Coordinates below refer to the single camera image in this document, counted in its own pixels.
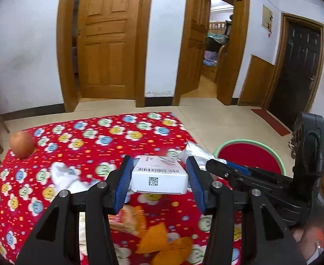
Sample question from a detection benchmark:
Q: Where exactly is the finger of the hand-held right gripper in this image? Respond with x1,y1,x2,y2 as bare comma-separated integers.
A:
227,162,289,184
205,159,251,190

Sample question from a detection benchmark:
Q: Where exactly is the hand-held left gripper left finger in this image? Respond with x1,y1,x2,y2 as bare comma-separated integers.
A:
15,155,135,265

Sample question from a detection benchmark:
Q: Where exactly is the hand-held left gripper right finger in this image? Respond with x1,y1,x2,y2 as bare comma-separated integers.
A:
186,156,307,265

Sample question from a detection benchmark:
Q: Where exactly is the green basin with red inside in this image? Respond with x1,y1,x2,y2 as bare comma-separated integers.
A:
214,139,286,176

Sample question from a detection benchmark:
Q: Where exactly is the white tissue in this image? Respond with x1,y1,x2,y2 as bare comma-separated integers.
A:
178,141,226,166

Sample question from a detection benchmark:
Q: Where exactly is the white cardboard box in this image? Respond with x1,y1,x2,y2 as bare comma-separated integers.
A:
130,155,188,195

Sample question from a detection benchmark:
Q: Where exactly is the orange cardboard box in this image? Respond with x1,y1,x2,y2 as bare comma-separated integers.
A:
108,206,148,236

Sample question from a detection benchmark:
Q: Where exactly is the white sock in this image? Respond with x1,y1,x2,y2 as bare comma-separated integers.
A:
50,161,96,195

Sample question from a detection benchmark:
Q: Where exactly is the orange paper scrap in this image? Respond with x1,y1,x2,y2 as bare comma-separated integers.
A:
136,223,193,258

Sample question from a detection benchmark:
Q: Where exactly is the person's right forearm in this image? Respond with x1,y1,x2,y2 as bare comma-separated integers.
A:
290,221,324,265

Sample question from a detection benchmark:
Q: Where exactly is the red smiley flower tablecloth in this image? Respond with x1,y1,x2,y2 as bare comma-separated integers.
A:
0,112,251,265

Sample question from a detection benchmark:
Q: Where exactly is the red door mat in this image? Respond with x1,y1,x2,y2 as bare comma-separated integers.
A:
250,108,291,136

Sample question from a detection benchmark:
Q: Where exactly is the red apple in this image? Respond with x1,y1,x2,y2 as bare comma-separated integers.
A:
9,131,36,159

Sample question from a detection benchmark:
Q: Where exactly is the dark entrance door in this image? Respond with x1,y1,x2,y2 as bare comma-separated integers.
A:
263,12,324,130

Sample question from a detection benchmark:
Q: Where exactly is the wooden bunk bed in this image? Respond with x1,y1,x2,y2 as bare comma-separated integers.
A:
202,22,231,82

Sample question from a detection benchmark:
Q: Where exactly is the open wooden door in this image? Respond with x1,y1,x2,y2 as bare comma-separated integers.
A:
174,0,251,105

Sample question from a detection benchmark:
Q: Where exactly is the closed wooden panel door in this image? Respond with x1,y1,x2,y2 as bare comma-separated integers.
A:
57,0,154,111

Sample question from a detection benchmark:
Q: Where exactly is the wooden wall panel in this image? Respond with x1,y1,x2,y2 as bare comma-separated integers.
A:
238,55,275,108

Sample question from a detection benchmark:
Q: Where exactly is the wall electrical box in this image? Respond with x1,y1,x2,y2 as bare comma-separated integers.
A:
262,5,273,31

